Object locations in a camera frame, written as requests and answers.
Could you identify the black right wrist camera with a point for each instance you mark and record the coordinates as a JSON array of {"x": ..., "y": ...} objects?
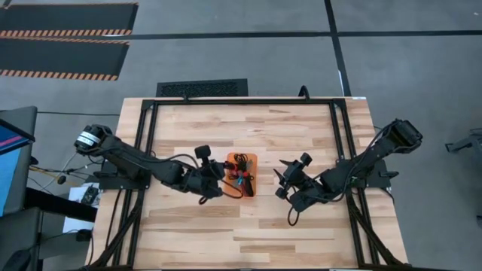
[{"x": 305, "y": 159}]

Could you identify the orange translucent plastic bin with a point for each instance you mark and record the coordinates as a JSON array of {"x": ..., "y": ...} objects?
[{"x": 251, "y": 160}]

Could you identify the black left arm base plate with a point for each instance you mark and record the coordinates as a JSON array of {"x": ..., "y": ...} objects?
[{"x": 113, "y": 180}]

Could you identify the black computer mouse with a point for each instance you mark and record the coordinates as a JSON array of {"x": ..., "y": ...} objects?
[{"x": 17, "y": 260}]

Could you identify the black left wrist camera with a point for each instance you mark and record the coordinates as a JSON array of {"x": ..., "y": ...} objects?
[{"x": 203, "y": 152}]

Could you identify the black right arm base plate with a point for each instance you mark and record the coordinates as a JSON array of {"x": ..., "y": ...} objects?
[{"x": 376, "y": 177}]

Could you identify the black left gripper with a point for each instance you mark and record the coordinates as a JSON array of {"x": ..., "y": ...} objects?
[{"x": 205, "y": 180}]

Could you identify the black floor vent grille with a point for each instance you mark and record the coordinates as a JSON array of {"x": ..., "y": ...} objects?
[{"x": 201, "y": 88}]

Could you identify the black table frame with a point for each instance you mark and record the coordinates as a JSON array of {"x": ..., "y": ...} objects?
[{"x": 241, "y": 101}]

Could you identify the blue screen monitor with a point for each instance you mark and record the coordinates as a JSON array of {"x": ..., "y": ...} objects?
[{"x": 7, "y": 169}]

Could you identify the white paper sheet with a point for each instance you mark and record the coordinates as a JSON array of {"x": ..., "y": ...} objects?
[{"x": 75, "y": 197}]

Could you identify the small black device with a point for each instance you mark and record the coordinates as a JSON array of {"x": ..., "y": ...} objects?
[{"x": 90, "y": 195}]

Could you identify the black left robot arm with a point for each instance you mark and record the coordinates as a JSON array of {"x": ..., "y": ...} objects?
[{"x": 132, "y": 158}]

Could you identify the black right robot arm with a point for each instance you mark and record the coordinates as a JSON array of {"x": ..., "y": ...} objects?
[{"x": 376, "y": 150}]

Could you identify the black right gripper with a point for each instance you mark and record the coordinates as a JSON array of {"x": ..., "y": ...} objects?
[{"x": 295, "y": 178}]

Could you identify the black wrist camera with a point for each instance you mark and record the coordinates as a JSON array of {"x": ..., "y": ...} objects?
[
  {"x": 203, "y": 152},
  {"x": 305, "y": 159}
]

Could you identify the black hazard-striped floor mat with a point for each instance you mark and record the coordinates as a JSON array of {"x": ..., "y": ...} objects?
[
  {"x": 68, "y": 17},
  {"x": 56, "y": 56}
]

